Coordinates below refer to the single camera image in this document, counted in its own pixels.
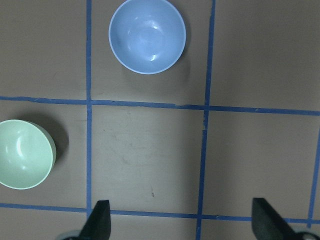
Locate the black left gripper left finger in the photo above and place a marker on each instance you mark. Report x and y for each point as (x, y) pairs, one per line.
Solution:
(98, 225)

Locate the blue bowl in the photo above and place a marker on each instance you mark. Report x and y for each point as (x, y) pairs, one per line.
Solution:
(147, 36)

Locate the green bowl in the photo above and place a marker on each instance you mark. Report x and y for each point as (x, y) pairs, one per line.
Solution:
(27, 154)

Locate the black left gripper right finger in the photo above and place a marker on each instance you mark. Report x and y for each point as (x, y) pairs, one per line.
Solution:
(267, 224)

